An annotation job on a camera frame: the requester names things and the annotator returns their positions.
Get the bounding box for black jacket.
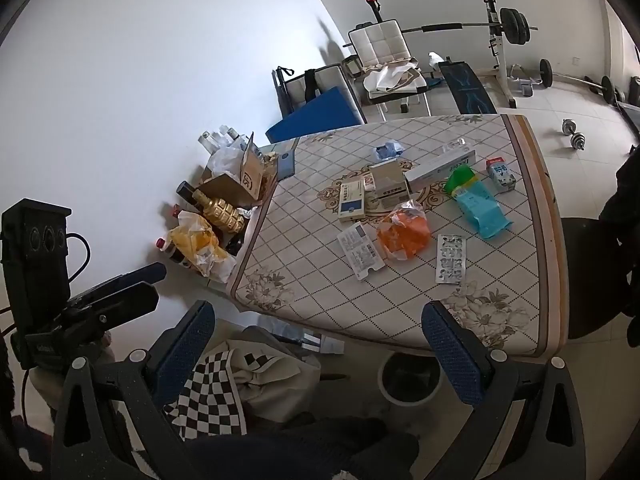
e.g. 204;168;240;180
597;145;640;346

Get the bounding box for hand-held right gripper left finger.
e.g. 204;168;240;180
50;300;217;480

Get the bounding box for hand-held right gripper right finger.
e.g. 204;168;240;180
421;300;587;480

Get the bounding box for light blue packet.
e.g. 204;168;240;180
456;180;513;239

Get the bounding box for orange plastic bag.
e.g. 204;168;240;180
376;200;432;261

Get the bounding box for dark blue box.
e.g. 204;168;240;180
275;149;297;183

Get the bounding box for barbell with black plates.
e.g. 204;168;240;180
402;7;540;46

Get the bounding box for blue white medicine box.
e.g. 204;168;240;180
337;182;368;223

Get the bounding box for person's dark pants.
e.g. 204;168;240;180
185;417;421;480

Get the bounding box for chrome dumbbell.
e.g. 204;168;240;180
561;119;588;152

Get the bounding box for blue wrapper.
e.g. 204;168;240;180
370;141;406;163

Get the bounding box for small red blue carton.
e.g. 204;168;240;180
486;157;517;193

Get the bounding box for black exercise machine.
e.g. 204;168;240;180
615;76;640;143

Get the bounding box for curl bar with plates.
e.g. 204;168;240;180
539;59;626;106

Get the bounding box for green packet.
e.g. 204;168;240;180
444;166;477;196

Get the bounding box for black white checkered cloth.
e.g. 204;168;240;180
162;347;248;441

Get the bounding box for white box with green print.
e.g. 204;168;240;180
371;160;412;196

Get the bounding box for dark glass bottle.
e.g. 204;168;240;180
176;181;201;211

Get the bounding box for blue mat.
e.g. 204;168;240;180
265;86;368;143

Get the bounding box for white bench press rack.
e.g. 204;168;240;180
472;0;518;108

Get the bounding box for white plastic bag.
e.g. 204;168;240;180
207;145;246;176

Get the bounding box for black cable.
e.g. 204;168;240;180
65;232;92;283

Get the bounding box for yellow plastic bag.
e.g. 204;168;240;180
167;210;236;281

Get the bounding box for white printed leaflet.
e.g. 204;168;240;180
336;224;386;282

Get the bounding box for dark bottle with red cap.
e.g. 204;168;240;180
155;237;186;266

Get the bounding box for white padded chair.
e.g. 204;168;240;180
347;19;433;121

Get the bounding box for grey folded recliner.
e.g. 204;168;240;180
272;62;361;121

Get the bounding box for black blue weight bench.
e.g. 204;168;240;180
439;60;498;116

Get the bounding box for beige bag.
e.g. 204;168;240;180
362;59;426;96

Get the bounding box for white round bin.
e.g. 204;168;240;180
377;352;443;407

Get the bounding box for open cardboard box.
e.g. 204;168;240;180
202;132;266;208

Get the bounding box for long white box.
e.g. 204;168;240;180
404;149;477;193

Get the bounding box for silver blister pack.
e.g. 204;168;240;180
435;233;467;286

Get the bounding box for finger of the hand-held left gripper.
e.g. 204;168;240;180
75;262;167;307
65;282;160;332

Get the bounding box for gold grenade-shaped bottle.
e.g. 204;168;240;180
192;191;251;233

